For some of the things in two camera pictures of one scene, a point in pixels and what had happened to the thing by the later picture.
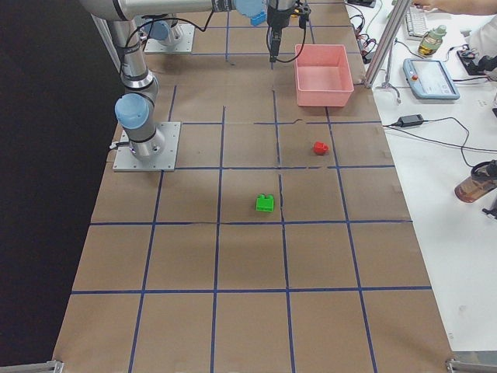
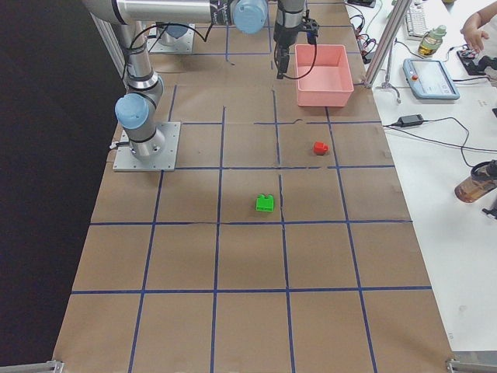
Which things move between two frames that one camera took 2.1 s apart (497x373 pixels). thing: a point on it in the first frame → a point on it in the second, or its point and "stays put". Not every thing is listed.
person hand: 427,6 → 470,29
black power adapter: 410,120 stays put
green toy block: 265,203 stays put
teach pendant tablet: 429,79 stays put
